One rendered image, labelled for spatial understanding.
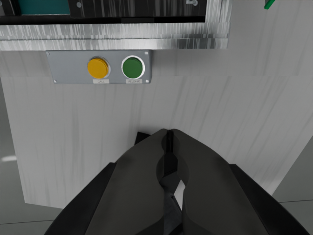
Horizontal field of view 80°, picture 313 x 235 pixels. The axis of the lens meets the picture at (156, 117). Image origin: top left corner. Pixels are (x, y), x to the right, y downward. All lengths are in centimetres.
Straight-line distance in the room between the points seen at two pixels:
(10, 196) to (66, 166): 195
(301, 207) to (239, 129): 206
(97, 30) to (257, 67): 39
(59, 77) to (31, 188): 53
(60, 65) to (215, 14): 31
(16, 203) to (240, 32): 262
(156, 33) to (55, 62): 21
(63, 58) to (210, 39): 29
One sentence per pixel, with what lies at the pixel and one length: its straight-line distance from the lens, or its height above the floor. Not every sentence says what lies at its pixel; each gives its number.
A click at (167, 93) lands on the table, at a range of 52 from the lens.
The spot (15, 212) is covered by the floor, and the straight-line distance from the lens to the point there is 286.
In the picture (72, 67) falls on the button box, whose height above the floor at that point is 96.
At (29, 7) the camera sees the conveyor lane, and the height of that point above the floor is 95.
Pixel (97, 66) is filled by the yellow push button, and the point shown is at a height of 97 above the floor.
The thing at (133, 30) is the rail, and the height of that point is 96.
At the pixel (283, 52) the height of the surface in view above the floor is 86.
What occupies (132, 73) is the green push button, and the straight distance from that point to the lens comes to 39.
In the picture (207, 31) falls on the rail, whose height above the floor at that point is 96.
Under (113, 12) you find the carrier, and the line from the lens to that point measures 38.
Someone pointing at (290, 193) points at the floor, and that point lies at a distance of 239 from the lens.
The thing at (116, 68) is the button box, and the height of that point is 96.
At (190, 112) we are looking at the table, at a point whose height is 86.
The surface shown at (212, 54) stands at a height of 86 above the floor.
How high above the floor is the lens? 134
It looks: 63 degrees down
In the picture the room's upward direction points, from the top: 176 degrees counter-clockwise
